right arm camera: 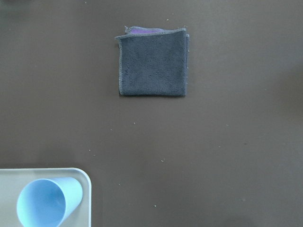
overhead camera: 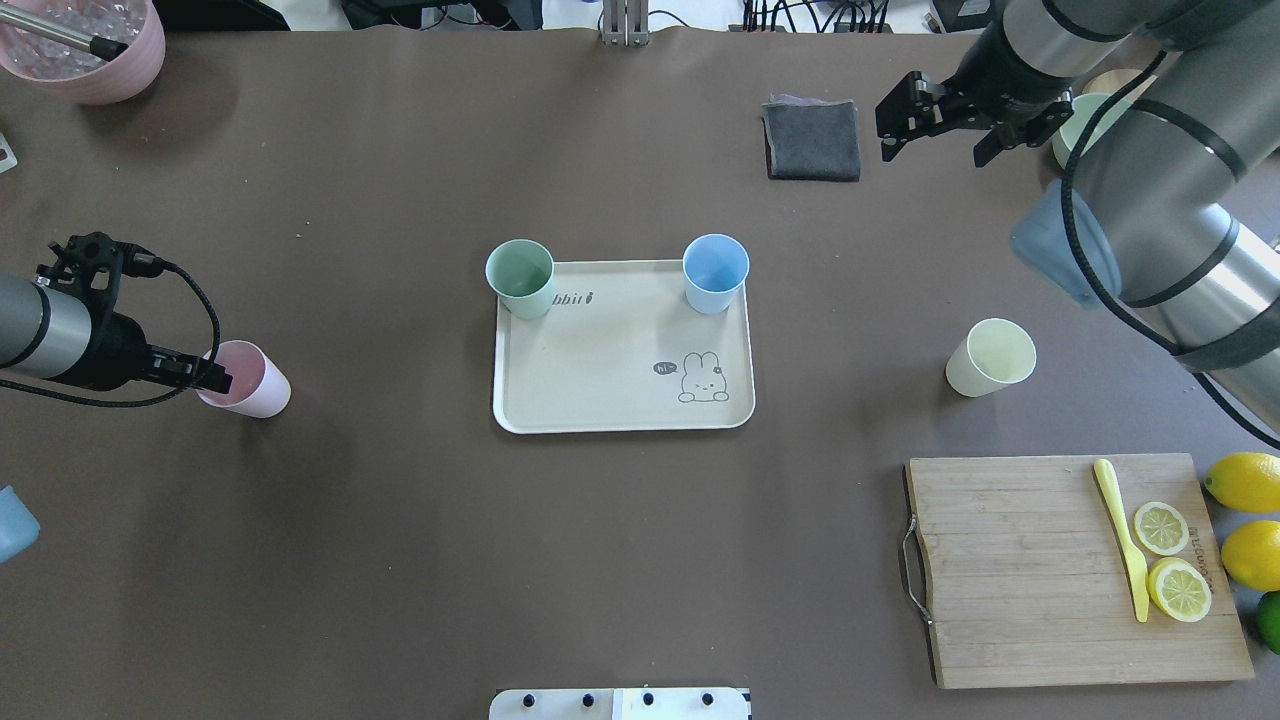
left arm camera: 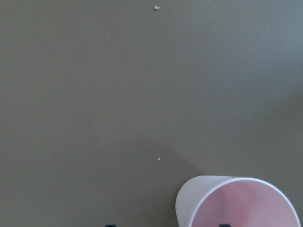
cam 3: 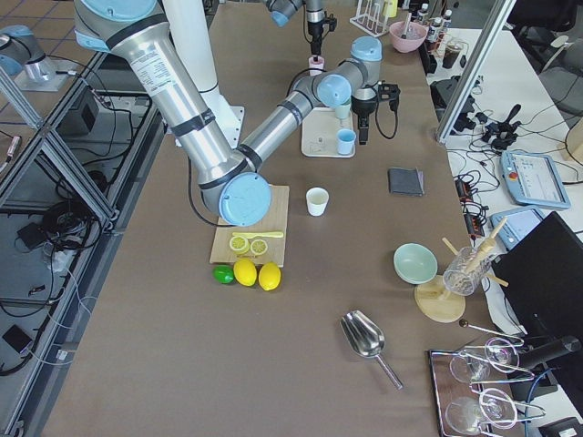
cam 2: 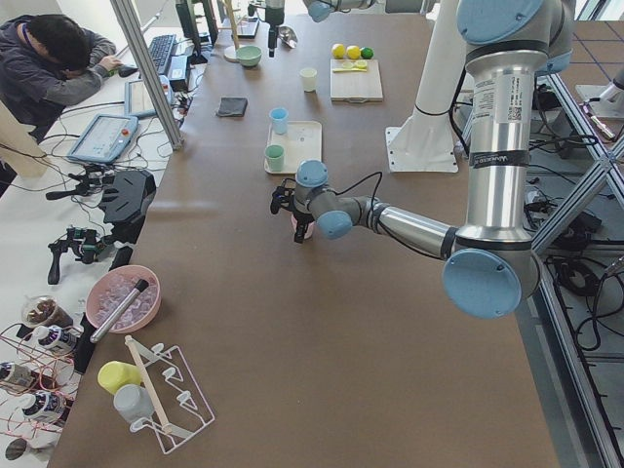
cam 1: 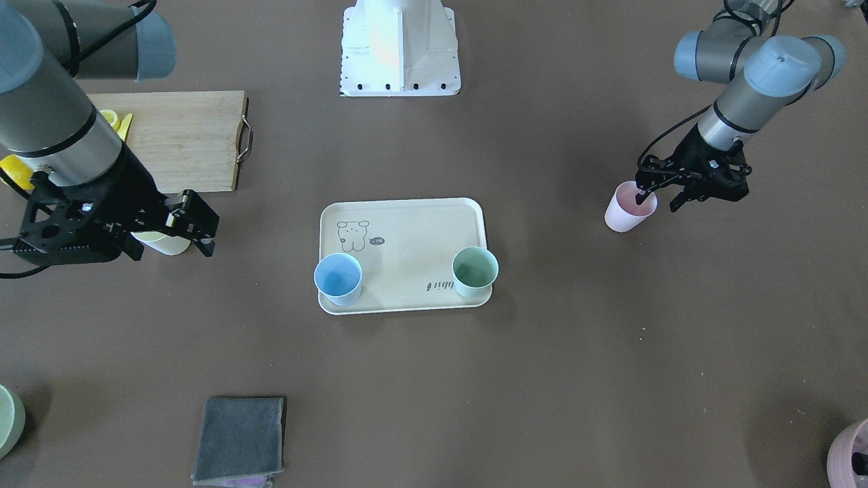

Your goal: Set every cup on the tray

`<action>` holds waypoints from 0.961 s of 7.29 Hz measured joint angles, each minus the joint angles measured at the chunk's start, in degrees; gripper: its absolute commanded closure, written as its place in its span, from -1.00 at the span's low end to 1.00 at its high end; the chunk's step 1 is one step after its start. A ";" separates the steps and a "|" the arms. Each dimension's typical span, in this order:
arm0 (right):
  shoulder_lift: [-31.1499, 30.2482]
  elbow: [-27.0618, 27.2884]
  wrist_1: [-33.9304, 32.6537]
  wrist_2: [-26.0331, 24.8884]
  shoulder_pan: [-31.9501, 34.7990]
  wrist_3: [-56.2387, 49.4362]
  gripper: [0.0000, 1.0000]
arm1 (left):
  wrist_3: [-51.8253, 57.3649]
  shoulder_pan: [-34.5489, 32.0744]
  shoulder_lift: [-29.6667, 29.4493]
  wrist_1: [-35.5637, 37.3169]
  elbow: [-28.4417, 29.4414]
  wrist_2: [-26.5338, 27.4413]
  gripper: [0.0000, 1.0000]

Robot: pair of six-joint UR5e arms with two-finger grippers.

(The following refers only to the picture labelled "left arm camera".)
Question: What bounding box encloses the pink plastic cup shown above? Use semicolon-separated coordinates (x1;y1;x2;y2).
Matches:
175;175;301;227

